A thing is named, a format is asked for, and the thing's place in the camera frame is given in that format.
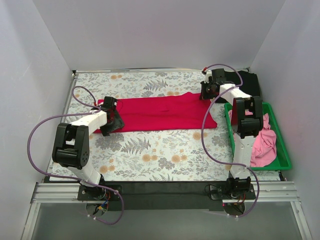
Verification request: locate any red t shirt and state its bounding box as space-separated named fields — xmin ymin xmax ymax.
xmin=96 ymin=91 xmax=218 ymax=135

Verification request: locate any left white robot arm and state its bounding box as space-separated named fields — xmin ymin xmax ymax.
xmin=52 ymin=96 xmax=125 ymax=187

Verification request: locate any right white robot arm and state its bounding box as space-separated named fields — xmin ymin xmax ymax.
xmin=200 ymin=67 xmax=264 ymax=200

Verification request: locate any folded black t shirt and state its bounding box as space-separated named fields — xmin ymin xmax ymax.
xmin=222 ymin=70 xmax=262 ymax=97

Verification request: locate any pink t shirt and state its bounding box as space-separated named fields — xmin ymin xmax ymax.
xmin=227 ymin=109 xmax=278 ymax=168

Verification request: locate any green plastic bin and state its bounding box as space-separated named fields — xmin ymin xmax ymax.
xmin=224 ymin=102 xmax=292 ymax=171

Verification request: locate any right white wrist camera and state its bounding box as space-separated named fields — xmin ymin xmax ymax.
xmin=201 ymin=67 xmax=213 ymax=84

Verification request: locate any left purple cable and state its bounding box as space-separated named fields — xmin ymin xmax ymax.
xmin=26 ymin=86 xmax=125 ymax=225

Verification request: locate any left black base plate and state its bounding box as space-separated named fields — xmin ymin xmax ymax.
xmin=77 ymin=185 xmax=122 ymax=201

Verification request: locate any aluminium frame rail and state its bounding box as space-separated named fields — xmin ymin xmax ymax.
xmin=31 ymin=181 xmax=300 ymax=222

